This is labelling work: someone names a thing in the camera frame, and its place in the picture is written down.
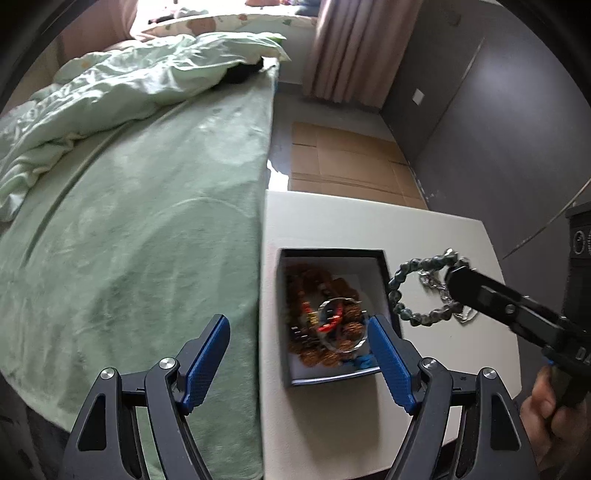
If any person's right hand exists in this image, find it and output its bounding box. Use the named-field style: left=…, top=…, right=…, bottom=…
left=519, top=369, right=591, bottom=463

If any small grey table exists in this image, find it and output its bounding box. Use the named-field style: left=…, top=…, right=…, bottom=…
left=261, top=189, right=526, bottom=480

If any flat cardboard sheet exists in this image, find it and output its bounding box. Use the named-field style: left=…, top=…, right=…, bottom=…
left=288, top=121, right=426, bottom=209

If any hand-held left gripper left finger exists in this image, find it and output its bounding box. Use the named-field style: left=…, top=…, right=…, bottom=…
left=58, top=315, right=230, bottom=480

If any bed with green sheet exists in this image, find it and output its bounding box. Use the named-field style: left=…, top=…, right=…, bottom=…
left=0, top=60, right=282, bottom=480

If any pink curtain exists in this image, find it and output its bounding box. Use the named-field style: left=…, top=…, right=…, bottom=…
left=302, top=0, right=424, bottom=110
left=59, top=0, right=140, bottom=62

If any pile of bracelets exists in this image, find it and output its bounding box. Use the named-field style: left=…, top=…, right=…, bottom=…
left=283, top=271, right=371, bottom=368

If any printed window seat cushion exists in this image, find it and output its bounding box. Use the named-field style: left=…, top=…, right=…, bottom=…
left=139, top=12, right=320, bottom=38

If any silver bangle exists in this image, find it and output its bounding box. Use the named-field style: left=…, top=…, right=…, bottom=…
left=316, top=298, right=371, bottom=354

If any black jewelry box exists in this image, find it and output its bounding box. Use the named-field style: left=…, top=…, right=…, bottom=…
left=277, top=248, right=403, bottom=387

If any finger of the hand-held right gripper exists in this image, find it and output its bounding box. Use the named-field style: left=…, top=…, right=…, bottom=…
left=445, top=267, right=573, bottom=352

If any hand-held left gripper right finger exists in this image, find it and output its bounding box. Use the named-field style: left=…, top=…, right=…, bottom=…
left=368, top=315, right=541, bottom=480

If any silver chain necklace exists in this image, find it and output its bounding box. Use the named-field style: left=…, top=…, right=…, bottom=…
left=418, top=270, right=481, bottom=326

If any red bead bracelet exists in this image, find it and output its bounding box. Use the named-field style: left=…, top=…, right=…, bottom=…
left=316, top=304, right=345, bottom=334

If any light green duvet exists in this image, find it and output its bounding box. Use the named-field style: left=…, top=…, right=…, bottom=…
left=0, top=31, right=293, bottom=222

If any grey stone bead bracelet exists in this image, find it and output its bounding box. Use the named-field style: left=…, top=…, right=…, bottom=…
left=387, top=248, right=472, bottom=328

